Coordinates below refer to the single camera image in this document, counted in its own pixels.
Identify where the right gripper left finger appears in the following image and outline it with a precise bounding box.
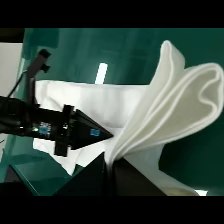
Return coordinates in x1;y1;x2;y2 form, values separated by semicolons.
54;160;108;197

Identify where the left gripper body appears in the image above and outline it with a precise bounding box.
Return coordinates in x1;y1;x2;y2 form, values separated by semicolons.
20;104;76;157

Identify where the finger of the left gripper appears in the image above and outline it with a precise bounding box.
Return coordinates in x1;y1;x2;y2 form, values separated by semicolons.
70;109;115;151

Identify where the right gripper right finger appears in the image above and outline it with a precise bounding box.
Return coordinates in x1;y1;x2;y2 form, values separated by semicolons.
111;157;168;197

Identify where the white shirt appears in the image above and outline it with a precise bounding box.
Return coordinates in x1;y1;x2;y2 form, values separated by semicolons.
32;39;224;197

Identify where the black cable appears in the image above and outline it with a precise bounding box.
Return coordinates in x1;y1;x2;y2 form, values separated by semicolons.
7;69;29;99

